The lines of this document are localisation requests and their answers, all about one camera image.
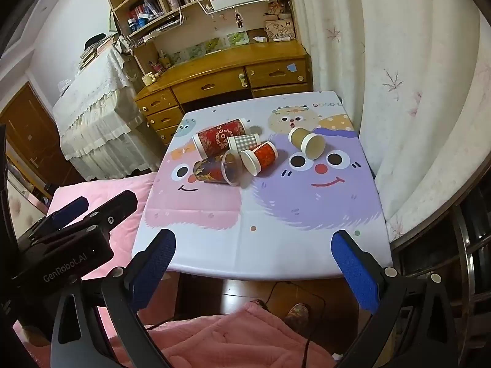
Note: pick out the clear plastic cup dark print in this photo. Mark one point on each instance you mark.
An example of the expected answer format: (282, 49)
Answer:
(216, 169)

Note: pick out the olive brown paper cup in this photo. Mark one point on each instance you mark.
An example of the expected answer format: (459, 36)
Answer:
(307, 142)

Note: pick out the patterned slipper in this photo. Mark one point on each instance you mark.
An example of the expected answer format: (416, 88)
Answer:
(297, 313)

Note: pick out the pink fleece robe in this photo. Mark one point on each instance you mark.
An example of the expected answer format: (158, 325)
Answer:
(238, 341)

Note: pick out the large red patterned paper cup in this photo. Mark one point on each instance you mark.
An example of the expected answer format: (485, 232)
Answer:
(220, 137)

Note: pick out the wooden desk with drawers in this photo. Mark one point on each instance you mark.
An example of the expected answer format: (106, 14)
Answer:
(230, 65)

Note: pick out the beige printed paper bag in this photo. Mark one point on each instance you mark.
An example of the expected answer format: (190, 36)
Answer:
(279, 30)

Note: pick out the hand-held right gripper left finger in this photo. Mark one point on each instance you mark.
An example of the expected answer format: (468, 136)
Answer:
(160, 260)

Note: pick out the blue bottle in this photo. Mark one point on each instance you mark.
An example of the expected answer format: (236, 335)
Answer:
(132, 25)

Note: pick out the brown wooden door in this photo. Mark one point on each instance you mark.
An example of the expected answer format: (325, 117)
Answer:
(34, 138)

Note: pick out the plush toy figure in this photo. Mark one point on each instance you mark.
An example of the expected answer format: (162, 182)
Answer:
(279, 9)

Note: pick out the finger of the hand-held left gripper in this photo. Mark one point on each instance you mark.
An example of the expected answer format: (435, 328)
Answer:
(71, 207)
(115, 209)

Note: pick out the wooden bookshelf hutch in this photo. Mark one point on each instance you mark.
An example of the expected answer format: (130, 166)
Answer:
(180, 15)

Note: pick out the cartoon printed tablecloth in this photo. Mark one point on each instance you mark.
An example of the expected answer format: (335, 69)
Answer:
(291, 207)

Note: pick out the white lace furniture cover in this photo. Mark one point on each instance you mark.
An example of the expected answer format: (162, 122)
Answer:
(99, 119)

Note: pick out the plaid paper cup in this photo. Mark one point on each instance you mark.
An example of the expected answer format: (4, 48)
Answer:
(244, 142)

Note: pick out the small red paper cup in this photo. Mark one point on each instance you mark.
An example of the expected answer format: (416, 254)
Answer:
(262, 155)

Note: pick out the white tube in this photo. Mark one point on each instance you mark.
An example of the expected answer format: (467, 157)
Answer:
(260, 39)

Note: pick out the pink bed blanket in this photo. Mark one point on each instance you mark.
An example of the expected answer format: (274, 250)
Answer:
(126, 195)

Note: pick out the white floral curtain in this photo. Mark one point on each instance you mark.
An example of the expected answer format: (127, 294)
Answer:
(402, 103)

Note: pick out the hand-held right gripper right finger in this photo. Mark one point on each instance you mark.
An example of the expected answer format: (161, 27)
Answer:
(355, 274)

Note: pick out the round metal frame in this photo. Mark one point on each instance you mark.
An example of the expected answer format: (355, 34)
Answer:
(466, 260)

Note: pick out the black hat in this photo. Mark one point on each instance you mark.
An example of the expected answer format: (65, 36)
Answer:
(95, 41)

